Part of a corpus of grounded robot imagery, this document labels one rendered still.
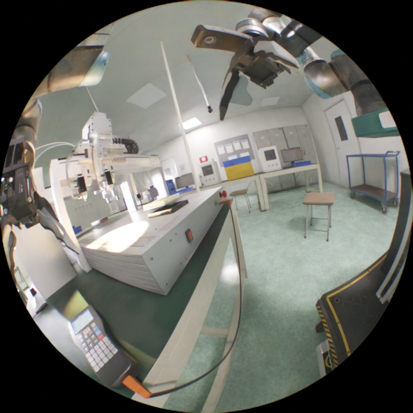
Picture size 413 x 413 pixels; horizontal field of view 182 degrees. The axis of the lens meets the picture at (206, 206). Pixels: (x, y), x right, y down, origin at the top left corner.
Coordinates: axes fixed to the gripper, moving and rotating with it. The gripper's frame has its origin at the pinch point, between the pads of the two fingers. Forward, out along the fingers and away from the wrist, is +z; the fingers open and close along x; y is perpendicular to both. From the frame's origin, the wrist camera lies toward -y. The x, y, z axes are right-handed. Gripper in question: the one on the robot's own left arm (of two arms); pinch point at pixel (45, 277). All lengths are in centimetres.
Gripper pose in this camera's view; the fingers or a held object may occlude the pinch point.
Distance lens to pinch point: 26.0
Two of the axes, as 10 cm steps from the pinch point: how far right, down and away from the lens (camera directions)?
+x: 3.7, -3.0, 8.8
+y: 7.9, -4.0, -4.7
